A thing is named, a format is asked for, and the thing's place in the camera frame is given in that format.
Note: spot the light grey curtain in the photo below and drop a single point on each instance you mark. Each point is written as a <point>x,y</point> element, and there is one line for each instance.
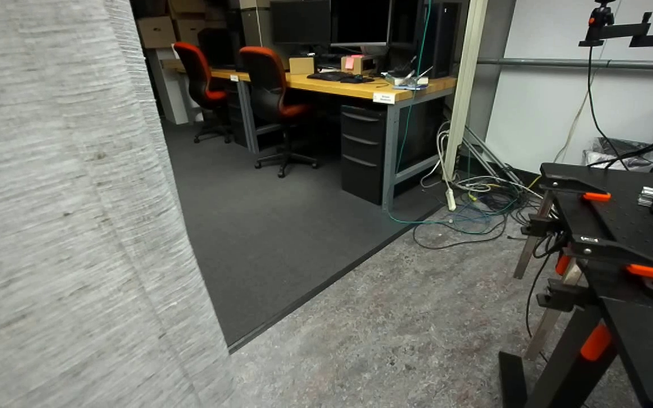
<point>55,227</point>

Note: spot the black drawer cabinet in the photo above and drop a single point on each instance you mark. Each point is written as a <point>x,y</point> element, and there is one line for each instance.
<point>362,151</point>

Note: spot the dark grey floor mat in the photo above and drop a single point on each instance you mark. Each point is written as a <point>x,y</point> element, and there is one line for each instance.
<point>266,235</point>

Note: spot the wooden top office desk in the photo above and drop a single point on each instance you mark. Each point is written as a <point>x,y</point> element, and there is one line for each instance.
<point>356,90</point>

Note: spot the black keyboard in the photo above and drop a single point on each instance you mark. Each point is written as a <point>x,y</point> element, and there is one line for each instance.
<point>340,75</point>

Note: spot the small yellow box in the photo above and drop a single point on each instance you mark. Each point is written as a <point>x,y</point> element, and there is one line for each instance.
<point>301,66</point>

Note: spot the red office chair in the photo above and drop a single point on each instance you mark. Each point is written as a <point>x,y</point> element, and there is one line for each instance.
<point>266,75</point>
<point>192,71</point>

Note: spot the small pink box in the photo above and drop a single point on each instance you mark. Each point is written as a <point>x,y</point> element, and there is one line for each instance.
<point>351,64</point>

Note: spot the grey metal tripod legs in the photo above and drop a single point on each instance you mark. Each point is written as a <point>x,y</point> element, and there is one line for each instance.
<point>497,161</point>

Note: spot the black computer monitor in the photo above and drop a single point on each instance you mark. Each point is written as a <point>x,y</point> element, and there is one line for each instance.
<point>360,23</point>
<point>300,23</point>

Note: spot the beige slanted pole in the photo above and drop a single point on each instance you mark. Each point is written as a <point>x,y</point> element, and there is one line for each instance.
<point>465,75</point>

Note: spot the white cabinet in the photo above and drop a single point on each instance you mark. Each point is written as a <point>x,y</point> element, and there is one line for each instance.
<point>165,92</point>

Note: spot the black computer tower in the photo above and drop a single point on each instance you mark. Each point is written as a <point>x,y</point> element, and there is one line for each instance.
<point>446,38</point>

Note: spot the silver clamp bar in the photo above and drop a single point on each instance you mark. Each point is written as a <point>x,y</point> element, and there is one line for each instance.
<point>527,256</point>

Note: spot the brown cardboard box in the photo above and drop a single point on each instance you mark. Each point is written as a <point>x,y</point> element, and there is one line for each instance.
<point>190,31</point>
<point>156,32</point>

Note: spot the white flat box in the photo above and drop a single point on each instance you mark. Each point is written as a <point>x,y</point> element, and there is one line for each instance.
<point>599,158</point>

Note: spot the black work table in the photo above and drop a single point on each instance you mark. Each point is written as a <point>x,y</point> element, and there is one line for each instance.
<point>636,224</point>

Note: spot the grey metal frame post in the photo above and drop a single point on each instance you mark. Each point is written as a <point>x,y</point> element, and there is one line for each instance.
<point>497,47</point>

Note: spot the horizontal metal wall rail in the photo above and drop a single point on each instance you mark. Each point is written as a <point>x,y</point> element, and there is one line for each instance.
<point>629,64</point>

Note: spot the small black camera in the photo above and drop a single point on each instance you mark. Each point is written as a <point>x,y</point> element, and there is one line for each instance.
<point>603,14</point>

